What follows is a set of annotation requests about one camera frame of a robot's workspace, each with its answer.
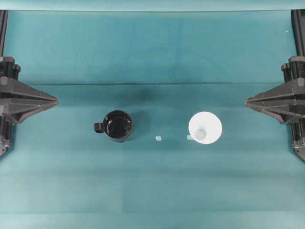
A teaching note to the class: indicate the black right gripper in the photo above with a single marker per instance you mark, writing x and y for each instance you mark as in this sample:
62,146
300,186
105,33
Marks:
294,76

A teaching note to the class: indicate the white paper cup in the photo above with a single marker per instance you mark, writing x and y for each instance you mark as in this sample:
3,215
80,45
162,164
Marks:
205,128

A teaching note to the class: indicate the black cup holder with handle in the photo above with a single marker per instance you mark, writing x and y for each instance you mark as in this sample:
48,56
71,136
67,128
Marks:
117,125

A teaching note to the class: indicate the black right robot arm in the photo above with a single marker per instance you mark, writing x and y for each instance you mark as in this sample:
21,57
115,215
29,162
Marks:
286,102

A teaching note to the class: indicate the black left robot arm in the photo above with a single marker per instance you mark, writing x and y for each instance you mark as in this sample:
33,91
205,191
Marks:
18,101

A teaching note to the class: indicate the pale tape marker centre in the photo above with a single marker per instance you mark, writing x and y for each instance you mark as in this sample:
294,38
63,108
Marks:
158,138

